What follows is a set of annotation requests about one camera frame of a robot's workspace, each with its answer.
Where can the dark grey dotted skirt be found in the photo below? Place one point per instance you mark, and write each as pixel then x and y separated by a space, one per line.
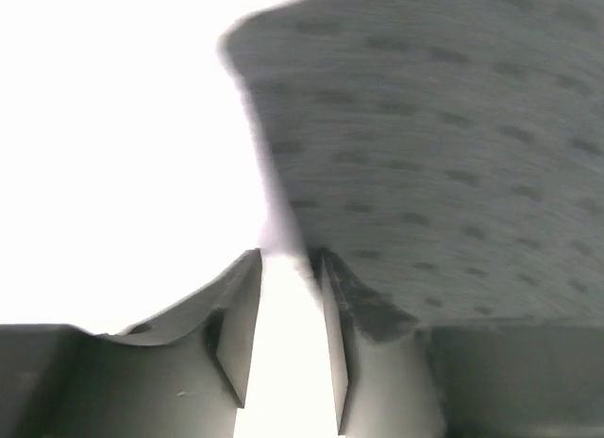
pixel 449 153

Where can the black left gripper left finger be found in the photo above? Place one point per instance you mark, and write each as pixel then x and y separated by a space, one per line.
pixel 182 373

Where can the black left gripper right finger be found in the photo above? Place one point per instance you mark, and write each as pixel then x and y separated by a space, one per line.
pixel 395 376

